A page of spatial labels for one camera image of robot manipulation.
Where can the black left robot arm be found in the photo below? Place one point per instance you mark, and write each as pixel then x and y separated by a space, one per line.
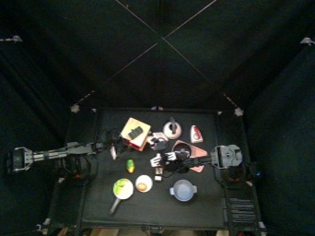
pixel 54 152

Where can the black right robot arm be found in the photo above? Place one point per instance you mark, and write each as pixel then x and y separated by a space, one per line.
pixel 226 155

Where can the green white sushi piece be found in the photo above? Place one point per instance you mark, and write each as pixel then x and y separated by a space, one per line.
pixel 159 170

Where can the small black round pot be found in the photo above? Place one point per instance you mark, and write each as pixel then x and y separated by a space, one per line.
pixel 182 148

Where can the small white plate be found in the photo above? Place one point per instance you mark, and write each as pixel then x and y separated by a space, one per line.
pixel 145 179

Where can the green yellow toy corn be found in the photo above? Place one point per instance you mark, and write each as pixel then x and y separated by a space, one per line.
pixel 130 166

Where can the pink tray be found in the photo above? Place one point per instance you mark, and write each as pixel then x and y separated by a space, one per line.
pixel 200 151

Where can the small wooden toy box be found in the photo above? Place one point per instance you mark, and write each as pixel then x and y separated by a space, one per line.
pixel 159 136

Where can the box with red lid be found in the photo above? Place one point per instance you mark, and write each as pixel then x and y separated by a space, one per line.
pixel 133 126

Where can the brown toy egg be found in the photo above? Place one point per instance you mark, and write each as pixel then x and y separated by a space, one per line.
pixel 142 186

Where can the white toy kettle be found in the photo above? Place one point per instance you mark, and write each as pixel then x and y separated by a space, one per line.
pixel 173 131

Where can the white red toy iron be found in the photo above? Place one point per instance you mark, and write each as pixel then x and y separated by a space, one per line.
pixel 197 135

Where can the light blue toy pot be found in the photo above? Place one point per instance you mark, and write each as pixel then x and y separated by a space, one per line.
pixel 183 190

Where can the green toy lettuce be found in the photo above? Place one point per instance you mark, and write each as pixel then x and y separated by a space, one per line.
pixel 121 185

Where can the grey frame clip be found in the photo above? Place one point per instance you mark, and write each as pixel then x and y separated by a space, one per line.
pixel 17 38
pixel 308 40
pixel 240 111
pixel 75 108
pixel 157 108

